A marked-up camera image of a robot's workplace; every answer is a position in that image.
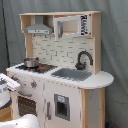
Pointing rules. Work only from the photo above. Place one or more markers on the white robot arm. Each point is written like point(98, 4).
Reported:
point(26, 121)

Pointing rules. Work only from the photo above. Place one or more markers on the wooden toy kitchen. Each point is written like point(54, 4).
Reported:
point(67, 90)

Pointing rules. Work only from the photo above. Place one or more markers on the grey toy sink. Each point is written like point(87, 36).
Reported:
point(72, 74)

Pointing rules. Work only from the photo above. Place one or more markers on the black toy faucet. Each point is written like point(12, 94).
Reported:
point(79, 65)

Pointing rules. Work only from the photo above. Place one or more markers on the black stovetop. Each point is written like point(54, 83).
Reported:
point(41, 68)

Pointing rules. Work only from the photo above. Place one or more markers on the silver toy pot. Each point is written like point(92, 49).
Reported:
point(31, 62)

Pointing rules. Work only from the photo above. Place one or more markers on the right red stove knob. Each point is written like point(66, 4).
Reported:
point(33, 84)

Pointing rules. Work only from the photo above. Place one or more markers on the grey ice dispenser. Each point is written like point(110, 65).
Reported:
point(62, 107)

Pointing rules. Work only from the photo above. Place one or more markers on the grey range hood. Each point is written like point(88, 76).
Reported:
point(38, 27)

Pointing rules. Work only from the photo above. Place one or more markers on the oven door with window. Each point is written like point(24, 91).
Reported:
point(26, 104)

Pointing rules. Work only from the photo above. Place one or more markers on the grey backdrop curtain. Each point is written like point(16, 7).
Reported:
point(114, 43)

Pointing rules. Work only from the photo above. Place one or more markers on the grey fridge door handle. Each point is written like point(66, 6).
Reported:
point(48, 111)

